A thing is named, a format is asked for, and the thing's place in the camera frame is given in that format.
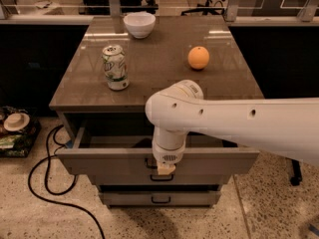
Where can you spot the black stand leg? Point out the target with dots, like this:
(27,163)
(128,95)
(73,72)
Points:
(296,175)

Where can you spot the green white soda can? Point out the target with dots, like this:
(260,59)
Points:
(115,68)

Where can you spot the grey bottom drawer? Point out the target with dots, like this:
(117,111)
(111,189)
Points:
(159,195)

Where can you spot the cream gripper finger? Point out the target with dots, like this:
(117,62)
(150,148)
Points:
(165,169)

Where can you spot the grey drawer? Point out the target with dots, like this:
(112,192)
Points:
(159,195)
(132,155)
(155,179)

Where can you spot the beige small hat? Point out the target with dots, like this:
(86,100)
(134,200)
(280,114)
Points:
(16,121)

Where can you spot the grey middle drawer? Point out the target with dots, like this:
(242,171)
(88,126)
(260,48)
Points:
(155,179)

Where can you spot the grey drawer cabinet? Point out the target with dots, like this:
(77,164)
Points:
(84,99)

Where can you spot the white bowl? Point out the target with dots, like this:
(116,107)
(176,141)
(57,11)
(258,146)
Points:
(140,24)

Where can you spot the grey top drawer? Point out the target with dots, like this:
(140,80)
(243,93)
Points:
(132,155)

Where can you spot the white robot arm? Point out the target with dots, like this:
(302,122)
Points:
(286,127)

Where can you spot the orange fruit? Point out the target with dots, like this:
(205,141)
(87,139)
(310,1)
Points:
(198,58)

